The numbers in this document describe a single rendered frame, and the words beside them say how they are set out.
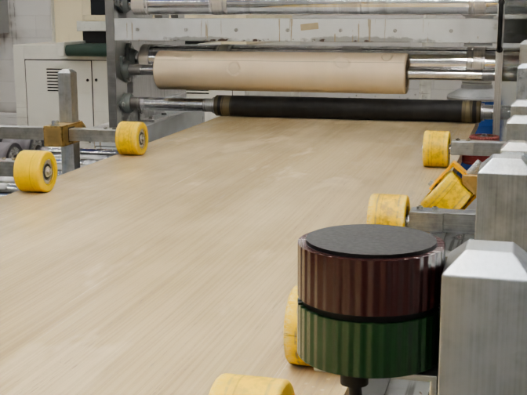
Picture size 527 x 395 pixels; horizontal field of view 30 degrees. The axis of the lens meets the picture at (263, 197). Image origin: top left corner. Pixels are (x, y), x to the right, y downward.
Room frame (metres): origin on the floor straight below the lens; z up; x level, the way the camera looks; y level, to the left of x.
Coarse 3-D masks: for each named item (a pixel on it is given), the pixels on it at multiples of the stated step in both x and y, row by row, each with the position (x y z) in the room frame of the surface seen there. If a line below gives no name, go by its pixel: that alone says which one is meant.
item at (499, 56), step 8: (504, 0) 2.82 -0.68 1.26; (504, 8) 2.82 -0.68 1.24; (496, 32) 2.82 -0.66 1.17; (496, 40) 2.82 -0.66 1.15; (496, 56) 2.82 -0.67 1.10; (496, 64) 2.82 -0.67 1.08; (496, 72) 2.82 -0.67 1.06; (496, 80) 2.82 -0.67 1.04; (496, 88) 2.83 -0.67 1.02; (496, 96) 2.83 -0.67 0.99; (496, 104) 2.83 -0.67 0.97; (496, 112) 2.83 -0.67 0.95; (496, 120) 2.83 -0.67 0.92; (496, 128) 2.83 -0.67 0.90
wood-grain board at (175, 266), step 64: (192, 128) 2.84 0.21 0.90; (256, 128) 2.84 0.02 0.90; (320, 128) 2.83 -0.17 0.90; (384, 128) 2.83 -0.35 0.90; (448, 128) 2.82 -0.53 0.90; (64, 192) 1.87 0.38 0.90; (128, 192) 1.87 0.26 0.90; (192, 192) 1.86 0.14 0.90; (256, 192) 1.86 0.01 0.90; (320, 192) 1.86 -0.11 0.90; (384, 192) 1.86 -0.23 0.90; (0, 256) 1.38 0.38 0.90; (64, 256) 1.38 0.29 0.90; (128, 256) 1.38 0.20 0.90; (192, 256) 1.38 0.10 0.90; (256, 256) 1.38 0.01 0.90; (0, 320) 1.09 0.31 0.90; (64, 320) 1.09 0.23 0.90; (128, 320) 1.09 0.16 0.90; (192, 320) 1.09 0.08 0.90; (256, 320) 1.09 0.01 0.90; (0, 384) 0.90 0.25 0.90; (64, 384) 0.89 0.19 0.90; (128, 384) 0.89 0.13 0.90; (192, 384) 0.89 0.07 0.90; (320, 384) 0.89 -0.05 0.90
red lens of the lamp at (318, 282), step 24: (312, 264) 0.37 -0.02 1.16; (336, 264) 0.36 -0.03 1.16; (360, 264) 0.36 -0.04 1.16; (384, 264) 0.36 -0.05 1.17; (408, 264) 0.36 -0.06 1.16; (432, 264) 0.37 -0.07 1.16; (312, 288) 0.37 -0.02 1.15; (336, 288) 0.36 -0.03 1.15; (360, 288) 0.36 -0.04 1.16; (384, 288) 0.36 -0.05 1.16; (408, 288) 0.36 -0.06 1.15; (432, 288) 0.37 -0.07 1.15; (336, 312) 0.36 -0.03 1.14; (360, 312) 0.36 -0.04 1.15; (384, 312) 0.36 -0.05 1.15; (408, 312) 0.36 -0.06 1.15
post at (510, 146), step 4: (508, 140) 1.11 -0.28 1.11; (512, 140) 1.10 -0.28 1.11; (516, 140) 1.10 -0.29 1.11; (520, 140) 1.10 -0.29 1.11; (524, 140) 1.10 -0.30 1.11; (504, 144) 1.11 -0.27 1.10; (508, 144) 1.09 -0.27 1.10; (512, 144) 1.09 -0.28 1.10; (516, 144) 1.09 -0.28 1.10; (520, 144) 1.09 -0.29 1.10; (524, 144) 1.09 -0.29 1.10; (504, 148) 1.09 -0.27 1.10; (508, 148) 1.09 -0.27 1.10; (512, 148) 1.09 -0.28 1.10; (516, 148) 1.09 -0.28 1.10; (520, 148) 1.09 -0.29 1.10; (524, 148) 1.08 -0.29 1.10; (500, 152) 1.09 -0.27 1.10; (524, 152) 1.08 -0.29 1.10
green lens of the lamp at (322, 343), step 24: (312, 312) 0.37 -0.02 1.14; (312, 336) 0.37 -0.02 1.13; (336, 336) 0.36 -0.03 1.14; (360, 336) 0.36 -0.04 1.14; (384, 336) 0.36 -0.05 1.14; (408, 336) 0.36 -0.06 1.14; (432, 336) 0.37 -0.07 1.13; (312, 360) 0.37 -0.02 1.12; (336, 360) 0.36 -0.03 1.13; (360, 360) 0.36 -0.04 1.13; (384, 360) 0.36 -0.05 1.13; (408, 360) 0.36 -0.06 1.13; (432, 360) 0.37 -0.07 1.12
